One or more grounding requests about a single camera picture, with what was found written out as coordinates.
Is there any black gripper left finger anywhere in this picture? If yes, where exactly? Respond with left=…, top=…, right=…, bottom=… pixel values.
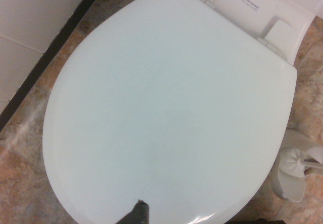
left=116, top=199, right=151, bottom=224

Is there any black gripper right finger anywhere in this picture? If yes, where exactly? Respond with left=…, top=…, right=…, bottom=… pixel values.
left=246, top=219, right=280, bottom=224

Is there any white toilet brush holder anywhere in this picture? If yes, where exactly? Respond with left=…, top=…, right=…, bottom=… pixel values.
left=269, top=123, right=322, bottom=209

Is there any white toilet brush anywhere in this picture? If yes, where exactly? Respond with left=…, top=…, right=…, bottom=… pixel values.
left=280, top=147, right=323, bottom=179

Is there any white toilet seat lid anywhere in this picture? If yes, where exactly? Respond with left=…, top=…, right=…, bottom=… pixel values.
left=42, top=0, right=297, bottom=224

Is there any white ceramic toilet bowl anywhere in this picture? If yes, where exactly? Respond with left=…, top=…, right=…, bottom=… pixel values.
left=179, top=0, right=321, bottom=66

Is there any black baseboard strip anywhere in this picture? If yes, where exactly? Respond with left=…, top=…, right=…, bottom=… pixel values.
left=0, top=0, right=110, bottom=132

